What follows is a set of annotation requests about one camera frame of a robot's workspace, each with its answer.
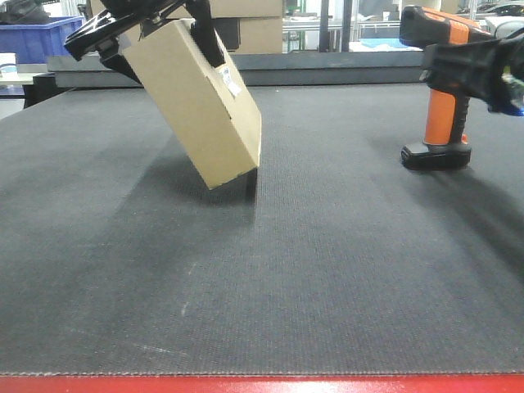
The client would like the brown cardboard package box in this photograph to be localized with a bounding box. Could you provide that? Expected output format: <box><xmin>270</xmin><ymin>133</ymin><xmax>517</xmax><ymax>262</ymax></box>
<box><xmin>123</xmin><ymin>19</ymin><xmax>262</xmax><ymax>189</ymax></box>

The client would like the large cardboard box upper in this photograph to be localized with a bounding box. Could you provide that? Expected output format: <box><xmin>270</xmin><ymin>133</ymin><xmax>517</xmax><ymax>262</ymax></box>
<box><xmin>210</xmin><ymin>0</ymin><xmax>283</xmax><ymax>18</ymax></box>

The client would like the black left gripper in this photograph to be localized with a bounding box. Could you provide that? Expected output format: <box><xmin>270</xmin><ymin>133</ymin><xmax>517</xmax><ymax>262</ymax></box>
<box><xmin>64</xmin><ymin>0</ymin><xmax>225</xmax><ymax>84</ymax></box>

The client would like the red metal work table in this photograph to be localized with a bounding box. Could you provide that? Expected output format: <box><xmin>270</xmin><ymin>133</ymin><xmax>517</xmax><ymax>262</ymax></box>
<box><xmin>1</xmin><ymin>374</ymin><xmax>523</xmax><ymax>392</ymax></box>

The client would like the black vertical posts background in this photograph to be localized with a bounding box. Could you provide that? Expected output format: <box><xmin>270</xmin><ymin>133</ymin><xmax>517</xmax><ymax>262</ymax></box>
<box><xmin>318</xmin><ymin>0</ymin><xmax>354</xmax><ymax>53</ymax></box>

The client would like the blue plastic bin background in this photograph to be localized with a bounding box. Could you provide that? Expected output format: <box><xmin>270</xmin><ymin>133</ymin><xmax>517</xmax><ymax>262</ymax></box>
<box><xmin>1</xmin><ymin>16</ymin><xmax>85</xmax><ymax>64</ymax></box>

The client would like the white barcode label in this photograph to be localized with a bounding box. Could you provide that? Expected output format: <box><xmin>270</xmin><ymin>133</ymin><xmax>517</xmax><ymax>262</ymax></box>
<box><xmin>217</xmin><ymin>65</ymin><xmax>242</xmax><ymax>97</ymax></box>

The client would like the black bag in bin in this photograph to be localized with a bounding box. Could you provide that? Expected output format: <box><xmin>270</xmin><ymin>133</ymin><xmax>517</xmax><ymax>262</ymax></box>
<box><xmin>1</xmin><ymin>0</ymin><xmax>50</xmax><ymax>25</ymax></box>

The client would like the large cardboard box lower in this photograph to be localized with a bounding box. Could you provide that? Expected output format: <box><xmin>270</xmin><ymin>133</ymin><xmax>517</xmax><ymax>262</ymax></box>
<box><xmin>227</xmin><ymin>17</ymin><xmax>283</xmax><ymax>54</ymax></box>

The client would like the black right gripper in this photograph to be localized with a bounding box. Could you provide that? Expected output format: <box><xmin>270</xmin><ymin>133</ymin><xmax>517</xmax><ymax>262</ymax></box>
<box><xmin>421</xmin><ymin>34</ymin><xmax>523</xmax><ymax>116</ymax></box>

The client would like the large cardboard box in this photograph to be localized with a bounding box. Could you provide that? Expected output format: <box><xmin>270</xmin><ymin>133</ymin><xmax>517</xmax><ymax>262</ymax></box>
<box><xmin>227</xmin><ymin>17</ymin><xmax>283</xmax><ymax>54</ymax></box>
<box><xmin>210</xmin><ymin>0</ymin><xmax>283</xmax><ymax>18</ymax></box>

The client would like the orange black barcode scanner gun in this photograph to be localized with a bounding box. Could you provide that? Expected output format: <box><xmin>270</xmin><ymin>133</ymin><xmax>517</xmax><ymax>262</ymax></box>
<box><xmin>400</xmin><ymin>5</ymin><xmax>493</xmax><ymax>170</ymax></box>

